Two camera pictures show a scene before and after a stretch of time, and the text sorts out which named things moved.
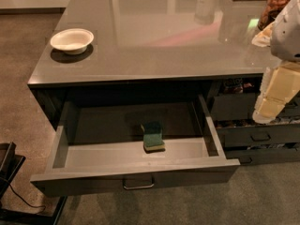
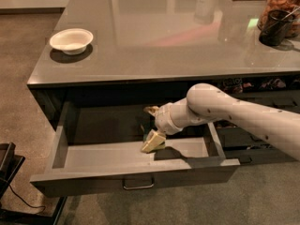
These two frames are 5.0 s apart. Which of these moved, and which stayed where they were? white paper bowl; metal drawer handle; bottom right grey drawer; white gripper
Moved: white gripper
Stayed: white paper bowl; metal drawer handle; bottom right grey drawer
